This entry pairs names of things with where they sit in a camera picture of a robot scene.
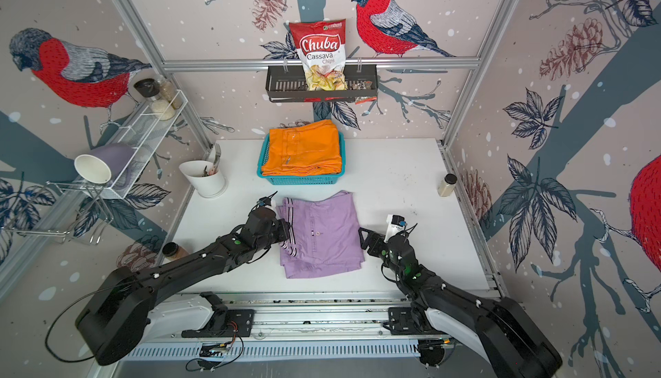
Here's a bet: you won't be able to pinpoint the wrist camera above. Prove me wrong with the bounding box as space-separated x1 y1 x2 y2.
385 214 407 243
256 191 277 212

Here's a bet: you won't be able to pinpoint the glass jar on shelf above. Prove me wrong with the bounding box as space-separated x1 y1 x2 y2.
157 77 182 109

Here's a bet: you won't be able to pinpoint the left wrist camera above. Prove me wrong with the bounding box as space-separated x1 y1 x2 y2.
256 191 277 212

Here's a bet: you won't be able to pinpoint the purple pants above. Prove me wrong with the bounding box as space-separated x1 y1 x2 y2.
278 190 364 279

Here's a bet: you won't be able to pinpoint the purple white cup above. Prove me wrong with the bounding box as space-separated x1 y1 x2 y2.
74 143 135 185

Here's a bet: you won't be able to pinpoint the black lid jar on shelf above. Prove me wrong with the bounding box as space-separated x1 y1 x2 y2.
134 78 161 101

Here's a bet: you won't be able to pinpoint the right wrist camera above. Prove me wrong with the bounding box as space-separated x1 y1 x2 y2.
385 214 407 243

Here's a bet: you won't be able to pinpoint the brown spice jar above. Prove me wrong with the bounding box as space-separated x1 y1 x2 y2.
162 242 189 263

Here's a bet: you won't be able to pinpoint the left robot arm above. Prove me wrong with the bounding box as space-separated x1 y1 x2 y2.
75 207 290 366

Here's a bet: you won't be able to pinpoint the white utensil holder cup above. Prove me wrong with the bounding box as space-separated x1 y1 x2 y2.
179 160 228 199

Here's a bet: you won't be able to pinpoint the orange pants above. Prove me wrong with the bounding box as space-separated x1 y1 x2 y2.
263 120 340 174

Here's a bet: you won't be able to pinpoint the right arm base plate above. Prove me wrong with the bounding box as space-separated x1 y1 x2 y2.
382 307 440 336

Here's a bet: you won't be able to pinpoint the teal plastic basket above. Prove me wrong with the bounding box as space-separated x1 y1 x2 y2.
256 133 346 186

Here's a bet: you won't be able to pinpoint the silver metal fork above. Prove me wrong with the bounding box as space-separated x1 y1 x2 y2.
209 142 222 175

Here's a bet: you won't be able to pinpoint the wire cup holder rack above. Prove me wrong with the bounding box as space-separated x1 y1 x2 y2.
1 180 115 252

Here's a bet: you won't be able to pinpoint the white wire wall shelf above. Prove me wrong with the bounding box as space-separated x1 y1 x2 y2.
101 90 189 200

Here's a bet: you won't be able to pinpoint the Chuba cassava chips bag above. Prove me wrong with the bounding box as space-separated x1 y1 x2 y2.
289 19 348 92

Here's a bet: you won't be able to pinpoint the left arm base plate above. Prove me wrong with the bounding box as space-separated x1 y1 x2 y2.
182 292 256 338

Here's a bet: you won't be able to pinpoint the beige spice jar black lid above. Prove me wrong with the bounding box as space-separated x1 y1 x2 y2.
437 173 458 197

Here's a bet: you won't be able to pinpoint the black wire wall basket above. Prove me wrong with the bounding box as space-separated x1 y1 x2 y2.
265 65 378 103

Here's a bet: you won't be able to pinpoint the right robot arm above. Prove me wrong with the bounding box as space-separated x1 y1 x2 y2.
359 228 563 377

